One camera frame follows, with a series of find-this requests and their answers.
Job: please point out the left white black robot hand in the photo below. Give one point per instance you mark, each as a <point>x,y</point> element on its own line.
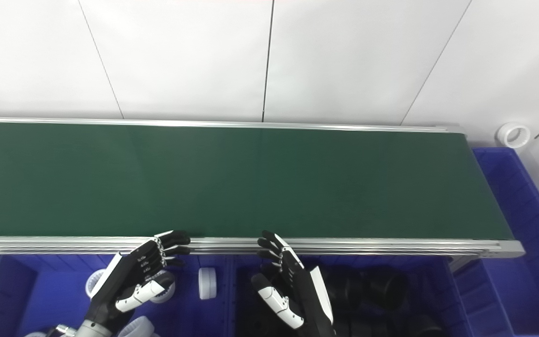
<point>134,276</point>

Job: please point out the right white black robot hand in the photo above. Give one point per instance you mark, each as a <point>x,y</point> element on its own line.
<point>302,299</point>

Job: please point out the black cylinder part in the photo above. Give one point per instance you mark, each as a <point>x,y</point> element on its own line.
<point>344,288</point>
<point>421,326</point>

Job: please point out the green conveyor belt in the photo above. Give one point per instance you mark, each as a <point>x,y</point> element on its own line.
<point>344,244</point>
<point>251,178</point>

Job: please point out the blue bin with white parts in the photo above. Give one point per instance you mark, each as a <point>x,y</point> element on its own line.
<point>63,290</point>

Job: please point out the white disc part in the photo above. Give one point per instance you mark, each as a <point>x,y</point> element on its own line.
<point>207,283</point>

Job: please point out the white rings in bin corner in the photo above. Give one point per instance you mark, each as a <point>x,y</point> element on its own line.
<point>35,334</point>

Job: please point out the blue bin with black parts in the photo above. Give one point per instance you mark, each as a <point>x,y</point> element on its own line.
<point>447,299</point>

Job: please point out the empty blue bin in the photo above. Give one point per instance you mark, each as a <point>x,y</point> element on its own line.
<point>522,281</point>

